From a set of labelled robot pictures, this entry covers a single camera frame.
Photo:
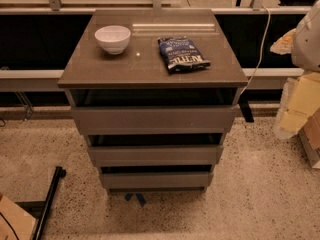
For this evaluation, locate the grey top drawer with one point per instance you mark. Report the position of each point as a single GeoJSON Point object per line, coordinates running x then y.
{"type": "Point", "coordinates": [134, 121]}

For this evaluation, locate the grey drawer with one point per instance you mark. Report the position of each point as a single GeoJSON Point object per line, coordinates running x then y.
{"type": "Point", "coordinates": [156, 181]}
{"type": "Point", "coordinates": [134, 121]}
{"type": "Point", "coordinates": [155, 155]}

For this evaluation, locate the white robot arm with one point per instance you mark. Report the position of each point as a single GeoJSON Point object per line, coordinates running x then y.
{"type": "Point", "coordinates": [300, 97]}

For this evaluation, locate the grey drawer cabinet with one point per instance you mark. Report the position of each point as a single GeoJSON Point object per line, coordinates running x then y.
{"type": "Point", "coordinates": [138, 78]}

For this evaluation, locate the grey middle drawer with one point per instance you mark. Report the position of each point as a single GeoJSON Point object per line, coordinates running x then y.
{"type": "Point", "coordinates": [155, 155]}

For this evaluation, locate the grey bottom drawer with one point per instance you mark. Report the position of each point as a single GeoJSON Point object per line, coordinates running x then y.
{"type": "Point", "coordinates": [156, 181]}

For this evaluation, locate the blue chip bag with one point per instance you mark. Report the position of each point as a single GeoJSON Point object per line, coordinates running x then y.
{"type": "Point", "coordinates": [181, 55]}

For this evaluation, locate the white ceramic bowl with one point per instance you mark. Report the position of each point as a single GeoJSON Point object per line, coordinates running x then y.
{"type": "Point", "coordinates": [113, 39]}

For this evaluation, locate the black metal stand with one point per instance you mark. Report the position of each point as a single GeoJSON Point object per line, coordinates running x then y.
{"type": "Point", "coordinates": [40, 210]}

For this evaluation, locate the cardboard box left corner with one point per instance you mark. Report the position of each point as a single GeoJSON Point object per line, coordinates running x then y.
{"type": "Point", "coordinates": [15, 222]}

